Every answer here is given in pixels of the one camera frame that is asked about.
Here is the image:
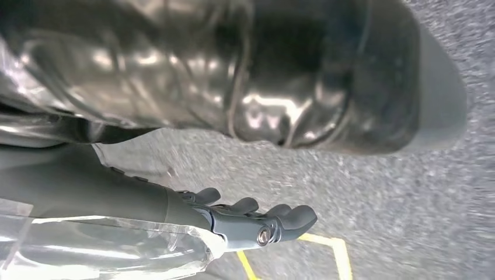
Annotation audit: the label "yellow floor tape square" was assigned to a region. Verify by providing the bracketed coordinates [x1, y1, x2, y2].
[236, 233, 353, 280]

